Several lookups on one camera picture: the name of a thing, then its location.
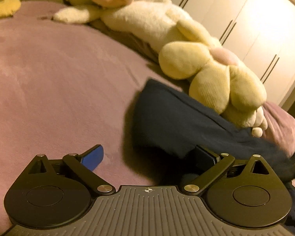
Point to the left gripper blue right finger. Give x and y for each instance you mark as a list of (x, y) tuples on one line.
[(206, 155)]

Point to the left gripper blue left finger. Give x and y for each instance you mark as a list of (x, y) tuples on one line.
[(92, 157)]

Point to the white plush bunny toy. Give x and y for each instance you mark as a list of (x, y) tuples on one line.
[(153, 22)]

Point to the pink pillow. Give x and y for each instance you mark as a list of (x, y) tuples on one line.
[(281, 127)]

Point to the pink bed cover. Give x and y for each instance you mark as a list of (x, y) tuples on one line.
[(66, 88)]

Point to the navy blue zip jacket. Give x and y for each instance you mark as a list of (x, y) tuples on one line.
[(169, 128)]

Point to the cream flower plush cushion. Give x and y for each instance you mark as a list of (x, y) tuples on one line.
[(218, 78)]

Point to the white wardrobe with black handles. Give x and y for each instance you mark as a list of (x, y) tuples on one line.
[(260, 32)]

